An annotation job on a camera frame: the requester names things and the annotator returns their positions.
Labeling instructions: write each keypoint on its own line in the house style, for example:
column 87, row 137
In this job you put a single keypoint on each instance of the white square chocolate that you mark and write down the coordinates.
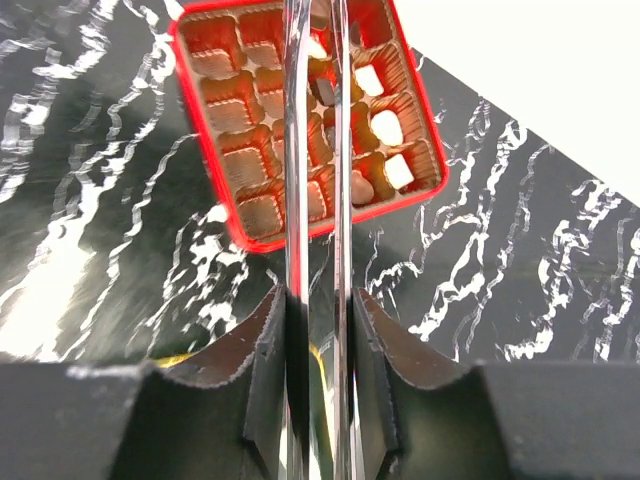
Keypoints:
column 368, row 80

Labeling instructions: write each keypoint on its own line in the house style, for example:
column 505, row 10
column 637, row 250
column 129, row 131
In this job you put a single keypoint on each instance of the red compartment chocolate box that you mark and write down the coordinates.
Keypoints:
column 230, row 62

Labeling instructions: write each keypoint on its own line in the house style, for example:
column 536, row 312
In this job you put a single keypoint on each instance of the dark square chocolate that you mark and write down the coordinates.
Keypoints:
column 322, row 90

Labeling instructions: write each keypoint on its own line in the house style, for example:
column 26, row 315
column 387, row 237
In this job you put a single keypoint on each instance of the silver metal tongs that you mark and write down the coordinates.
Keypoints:
column 321, row 437

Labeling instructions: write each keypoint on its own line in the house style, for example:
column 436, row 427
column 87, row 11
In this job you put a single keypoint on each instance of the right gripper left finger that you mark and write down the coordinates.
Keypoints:
column 215, row 415

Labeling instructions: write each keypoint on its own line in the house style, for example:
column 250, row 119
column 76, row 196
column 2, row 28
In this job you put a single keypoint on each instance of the dark teardrop chocolate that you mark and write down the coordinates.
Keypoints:
column 362, row 191

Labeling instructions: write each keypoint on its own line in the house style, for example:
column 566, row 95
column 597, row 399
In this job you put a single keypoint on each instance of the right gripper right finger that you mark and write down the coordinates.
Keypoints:
column 425, row 416

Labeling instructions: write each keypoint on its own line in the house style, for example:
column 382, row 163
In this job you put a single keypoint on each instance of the white oval chocolate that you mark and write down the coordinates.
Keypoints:
column 316, row 50
column 397, row 172

